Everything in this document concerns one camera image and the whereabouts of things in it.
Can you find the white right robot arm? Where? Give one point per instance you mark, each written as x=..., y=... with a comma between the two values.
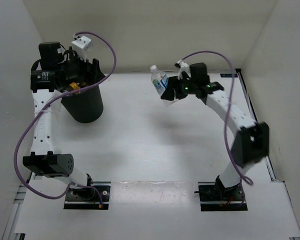
x=251, y=138

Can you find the clear bottle yellow cap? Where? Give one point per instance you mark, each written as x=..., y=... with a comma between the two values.
x=75, y=86

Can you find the aluminium frame rail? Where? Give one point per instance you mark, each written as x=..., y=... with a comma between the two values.
x=17, y=115
x=253, y=115

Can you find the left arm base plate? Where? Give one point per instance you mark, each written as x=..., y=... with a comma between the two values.
x=88, y=199

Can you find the aluminium frame rail left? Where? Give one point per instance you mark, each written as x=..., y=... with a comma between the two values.
x=17, y=115

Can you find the aluminium frame rail right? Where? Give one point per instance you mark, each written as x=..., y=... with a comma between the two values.
x=253, y=115

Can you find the black plastic bin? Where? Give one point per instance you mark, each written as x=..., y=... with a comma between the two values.
x=86, y=106

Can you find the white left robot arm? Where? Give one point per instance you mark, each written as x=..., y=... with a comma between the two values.
x=46, y=157

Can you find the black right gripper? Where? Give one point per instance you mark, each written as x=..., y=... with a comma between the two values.
x=173, y=83

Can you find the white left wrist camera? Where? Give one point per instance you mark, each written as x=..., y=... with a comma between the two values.
x=81, y=45

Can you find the clear bottle blue label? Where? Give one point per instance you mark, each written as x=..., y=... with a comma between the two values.
x=159, y=79

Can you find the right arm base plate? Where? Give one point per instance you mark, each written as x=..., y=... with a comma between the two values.
x=214, y=200

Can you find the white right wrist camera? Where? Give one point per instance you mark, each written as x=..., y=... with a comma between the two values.
x=182, y=66

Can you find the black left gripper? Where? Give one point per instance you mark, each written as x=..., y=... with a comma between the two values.
x=87, y=76

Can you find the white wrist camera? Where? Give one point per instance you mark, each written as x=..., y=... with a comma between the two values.
x=182, y=66
x=81, y=45

